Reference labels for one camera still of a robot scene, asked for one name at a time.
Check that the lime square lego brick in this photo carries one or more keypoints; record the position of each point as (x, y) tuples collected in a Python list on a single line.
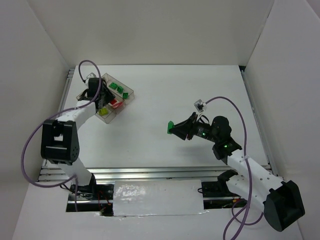
[(103, 112)]

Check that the white taped cover plate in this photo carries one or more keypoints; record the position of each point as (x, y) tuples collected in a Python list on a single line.
[(157, 198)]

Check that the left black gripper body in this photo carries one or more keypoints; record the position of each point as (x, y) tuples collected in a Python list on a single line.
[(104, 97)]

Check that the clear bin near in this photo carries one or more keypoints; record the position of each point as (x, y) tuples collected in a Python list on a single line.
[(108, 118)]

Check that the red long lego brick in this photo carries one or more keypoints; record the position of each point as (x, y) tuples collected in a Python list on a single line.
[(119, 105)]

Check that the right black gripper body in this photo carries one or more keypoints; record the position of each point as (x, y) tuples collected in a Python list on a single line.
[(189, 128)]

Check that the green lego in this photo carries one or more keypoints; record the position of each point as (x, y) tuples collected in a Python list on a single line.
[(125, 95)]

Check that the small green lego brick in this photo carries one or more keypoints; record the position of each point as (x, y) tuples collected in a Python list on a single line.
[(120, 89)]

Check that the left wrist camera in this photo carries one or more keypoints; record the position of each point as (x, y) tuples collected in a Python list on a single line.
[(89, 76)]

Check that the green rounded lego brick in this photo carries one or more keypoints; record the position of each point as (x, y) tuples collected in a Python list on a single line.
[(170, 126)]

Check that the green square lego brick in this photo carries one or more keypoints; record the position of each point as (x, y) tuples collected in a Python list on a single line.
[(113, 86)]

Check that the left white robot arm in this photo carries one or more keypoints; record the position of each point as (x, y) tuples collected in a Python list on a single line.
[(60, 143)]

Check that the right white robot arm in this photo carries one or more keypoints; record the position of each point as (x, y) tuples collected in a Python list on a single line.
[(279, 201)]

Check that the aluminium front rail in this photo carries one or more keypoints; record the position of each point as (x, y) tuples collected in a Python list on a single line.
[(154, 173)]

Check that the red rounded lego brick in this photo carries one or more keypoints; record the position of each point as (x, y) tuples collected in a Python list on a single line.
[(113, 102)]

